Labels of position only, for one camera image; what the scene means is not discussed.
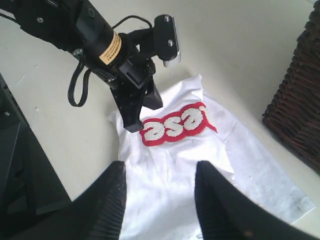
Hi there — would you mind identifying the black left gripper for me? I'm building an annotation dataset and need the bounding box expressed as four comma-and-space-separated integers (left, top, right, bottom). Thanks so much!
109, 28, 163, 132

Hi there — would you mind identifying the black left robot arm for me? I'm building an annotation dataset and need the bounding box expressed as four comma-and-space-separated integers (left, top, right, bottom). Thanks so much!
0, 0, 162, 133

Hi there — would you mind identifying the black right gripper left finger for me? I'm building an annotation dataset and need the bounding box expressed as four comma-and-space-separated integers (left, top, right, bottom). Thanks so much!
14, 161, 127, 240

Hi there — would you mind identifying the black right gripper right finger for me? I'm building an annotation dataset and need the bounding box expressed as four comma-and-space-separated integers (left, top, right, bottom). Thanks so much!
194, 161, 315, 240

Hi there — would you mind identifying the white t-shirt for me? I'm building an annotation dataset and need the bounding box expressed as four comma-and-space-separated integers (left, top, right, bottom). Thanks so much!
109, 75, 315, 240

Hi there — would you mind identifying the dark brown wicker basket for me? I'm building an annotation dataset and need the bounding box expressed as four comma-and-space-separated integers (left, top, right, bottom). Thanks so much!
262, 0, 320, 172

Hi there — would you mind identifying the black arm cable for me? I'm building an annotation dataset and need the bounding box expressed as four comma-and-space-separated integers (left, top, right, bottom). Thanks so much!
67, 14, 153, 108

